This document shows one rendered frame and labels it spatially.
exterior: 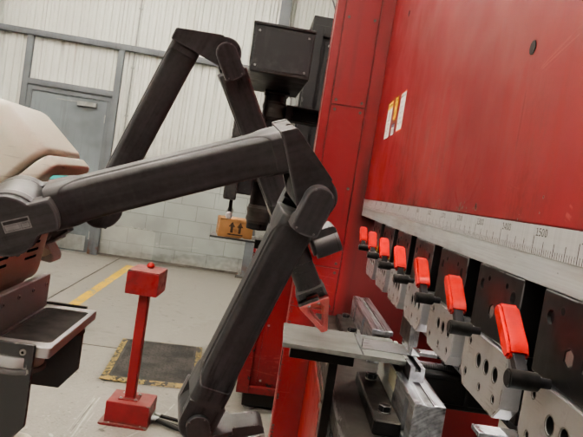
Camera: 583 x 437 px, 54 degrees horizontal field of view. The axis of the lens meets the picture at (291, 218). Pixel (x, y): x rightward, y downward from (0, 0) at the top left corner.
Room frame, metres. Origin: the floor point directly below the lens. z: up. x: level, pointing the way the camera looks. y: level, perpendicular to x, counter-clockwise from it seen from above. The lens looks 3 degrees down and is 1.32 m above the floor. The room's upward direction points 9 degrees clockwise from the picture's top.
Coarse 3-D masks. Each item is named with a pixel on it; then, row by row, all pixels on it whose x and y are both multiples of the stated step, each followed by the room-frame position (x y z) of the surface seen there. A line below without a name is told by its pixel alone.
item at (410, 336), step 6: (402, 318) 1.33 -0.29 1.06; (402, 324) 1.32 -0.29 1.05; (408, 324) 1.26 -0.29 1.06; (402, 330) 1.31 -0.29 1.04; (408, 330) 1.25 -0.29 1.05; (414, 330) 1.23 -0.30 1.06; (402, 336) 1.30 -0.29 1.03; (408, 336) 1.24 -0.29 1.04; (414, 336) 1.23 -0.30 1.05; (402, 342) 1.33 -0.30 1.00; (408, 342) 1.23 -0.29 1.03; (414, 342) 1.23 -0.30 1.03; (408, 348) 1.26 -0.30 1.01
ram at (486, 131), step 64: (448, 0) 1.26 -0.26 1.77; (512, 0) 0.84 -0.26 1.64; (576, 0) 0.63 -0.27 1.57; (448, 64) 1.17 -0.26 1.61; (512, 64) 0.79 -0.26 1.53; (576, 64) 0.60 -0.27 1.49; (384, 128) 1.90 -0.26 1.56; (448, 128) 1.08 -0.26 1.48; (512, 128) 0.75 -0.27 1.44; (576, 128) 0.58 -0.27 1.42; (384, 192) 1.69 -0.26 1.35; (448, 192) 1.01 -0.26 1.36; (512, 192) 0.71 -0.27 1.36; (576, 192) 0.55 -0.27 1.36; (512, 256) 0.68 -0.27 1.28
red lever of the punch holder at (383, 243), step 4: (380, 240) 1.38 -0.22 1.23; (384, 240) 1.38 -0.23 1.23; (388, 240) 1.39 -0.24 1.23; (380, 244) 1.37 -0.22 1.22; (384, 244) 1.37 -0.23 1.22; (388, 244) 1.38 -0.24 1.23; (380, 248) 1.36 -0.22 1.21; (384, 248) 1.36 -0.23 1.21; (388, 248) 1.36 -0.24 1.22; (380, 252) 1.35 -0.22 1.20; (384, 252) 1.35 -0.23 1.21; (388, 252) 1.35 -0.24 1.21; (380, 256) 1.35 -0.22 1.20; (384, 256) 1.35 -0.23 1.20; (388, 256) 1.35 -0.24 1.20; (384, 260) 1.34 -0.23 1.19; (380, 264) 1.32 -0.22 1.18; (384, 264) 1.32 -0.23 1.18; (388, 264) 1.32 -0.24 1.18; (392, 264) 1.33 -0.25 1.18; (380, 268) 1.33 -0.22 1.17; (384, 268) 1.32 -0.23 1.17; (388, 268) 1.32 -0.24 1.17; (392, 268) 1.33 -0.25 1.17
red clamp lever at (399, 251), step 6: (396, 246) 1.19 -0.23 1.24; (402, 246) 1.19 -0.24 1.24; (396, 252) 1.17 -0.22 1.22; (402, 252) 1.17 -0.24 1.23; (396, 258) 1.16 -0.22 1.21; (402, 258) 1.16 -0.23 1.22; (396, 264) 1.15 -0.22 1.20; (402, 264) 1.15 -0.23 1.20; (396, 270) 1.15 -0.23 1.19; (402, 270) 1.14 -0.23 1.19; (396, 276) 1.12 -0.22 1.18; (402, 276) 1.12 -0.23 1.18; (408, 276) 1.13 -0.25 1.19; (396, 282) 1.12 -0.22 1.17; (402, 282) 1.12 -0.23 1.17; (408, 282) 1.12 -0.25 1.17
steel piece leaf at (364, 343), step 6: (360, 336) 1.27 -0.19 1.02; (360, 342) 1.25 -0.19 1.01; (366, 342) 1.28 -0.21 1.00; (372, 342) 1.29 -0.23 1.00; (378, 342) 1.30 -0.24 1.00; (384, 342) 1.31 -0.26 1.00; (390, 342) 1.32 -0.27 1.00; (366, 348) 1.24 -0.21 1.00; (372, 348) 1.25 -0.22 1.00; (378, 348) 1.25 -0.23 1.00; (384, 348) 1.26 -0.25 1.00; (390, 348) 1.27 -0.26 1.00; (396, 348) 1.28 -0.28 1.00; (402, 348) 1.29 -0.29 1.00; (402, 354) 1.24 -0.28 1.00; (408, 354) 1.24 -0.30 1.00
